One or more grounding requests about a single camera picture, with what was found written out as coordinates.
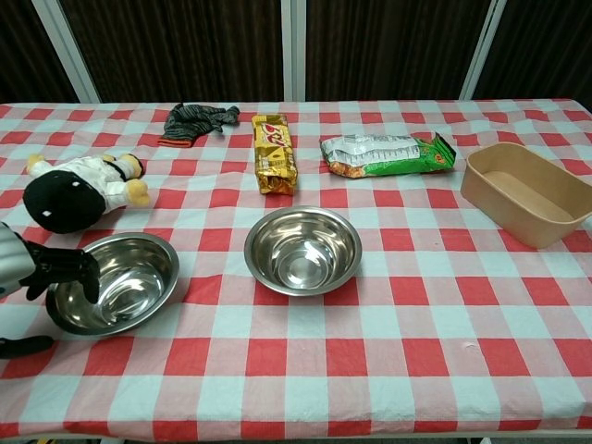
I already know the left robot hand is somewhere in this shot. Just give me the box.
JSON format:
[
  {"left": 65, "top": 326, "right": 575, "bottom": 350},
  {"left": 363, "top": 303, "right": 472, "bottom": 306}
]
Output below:
[{"left": 0, "top": 221, "right": 101, "bottom": 360}]

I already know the plush doll with black hair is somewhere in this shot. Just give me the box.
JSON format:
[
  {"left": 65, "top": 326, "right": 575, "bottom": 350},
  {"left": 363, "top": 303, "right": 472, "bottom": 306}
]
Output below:
[{"left": 22, "top": 152, "right": 152, "bottom": 235}]

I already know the grey striped sock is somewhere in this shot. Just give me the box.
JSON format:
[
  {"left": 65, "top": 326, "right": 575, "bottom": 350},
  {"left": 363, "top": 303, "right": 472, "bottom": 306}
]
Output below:
[{"left": 156, "top": 102, "right": 241, "bottom": 149}]

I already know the dark brown curtain panel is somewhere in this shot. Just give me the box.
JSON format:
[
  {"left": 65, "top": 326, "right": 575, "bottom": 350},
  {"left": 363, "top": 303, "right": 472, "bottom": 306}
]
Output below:
[
  {"left": 0, "top": 0, "right": 80, "bottom": 105},
  {"left": 304, "top": 0, "right": 494, "bottom": 102},
  {"left": 57, "top": 0, "right": 284, "bottom": 104},
  {"left": 474, "top": 0, "right": 592, "bottom": 101}
]

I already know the yellow biscuit packet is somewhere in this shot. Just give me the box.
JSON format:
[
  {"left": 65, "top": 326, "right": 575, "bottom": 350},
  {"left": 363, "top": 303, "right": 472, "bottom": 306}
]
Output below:
[{"left": 251, "top": 113, "right": 301, "bottom": 197}]

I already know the red white checkered tablecloth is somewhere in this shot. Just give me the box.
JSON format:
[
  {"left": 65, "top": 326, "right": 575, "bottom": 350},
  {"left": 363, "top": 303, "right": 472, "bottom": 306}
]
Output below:
[{"left": 0, "top": 97, "right": 592, "bottom": 440}]

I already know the green silver snack bag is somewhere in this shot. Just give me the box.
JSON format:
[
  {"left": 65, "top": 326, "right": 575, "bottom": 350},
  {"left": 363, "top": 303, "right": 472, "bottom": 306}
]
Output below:
[{"left": 319, "top": 130, "right": 458, "bottom": 181}]

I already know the brown paper food container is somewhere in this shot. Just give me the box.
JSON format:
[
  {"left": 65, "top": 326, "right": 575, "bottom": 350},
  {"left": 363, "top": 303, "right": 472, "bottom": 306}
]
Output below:
[{"left": 459, "top": 142, "right": 592, "bottom": 249}]

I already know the white frame post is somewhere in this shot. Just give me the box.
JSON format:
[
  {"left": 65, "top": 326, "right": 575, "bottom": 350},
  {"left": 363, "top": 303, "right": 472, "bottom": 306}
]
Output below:
[
  {"left": 460, "top": 0, "right": 509, "bottom": 101},
  {"left": 31, "top": 0, "right": 101, "bottom": 104},
  {"left": 280, "top": 0, "right": 308, "bottom": 102}
]

